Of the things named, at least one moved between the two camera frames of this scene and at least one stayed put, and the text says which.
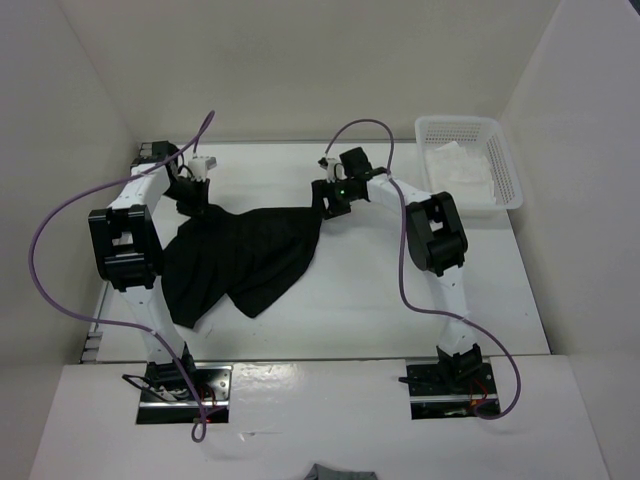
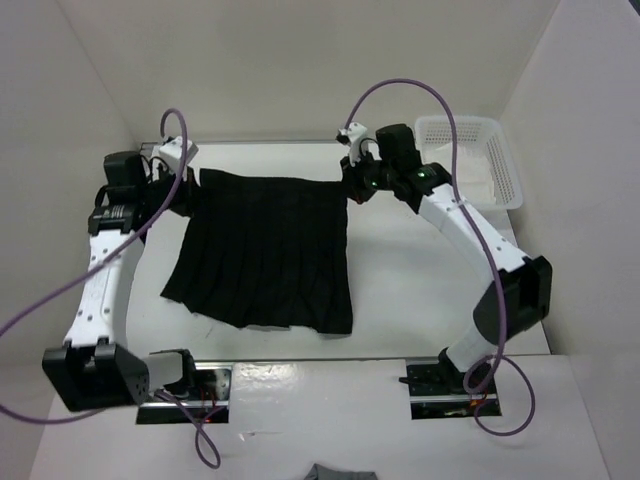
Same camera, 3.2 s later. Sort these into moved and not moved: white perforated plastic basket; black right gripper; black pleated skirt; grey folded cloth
Moved: black pleated skirt; black right gripper
Not moved: grey folded cloth; white perforated plastic basket
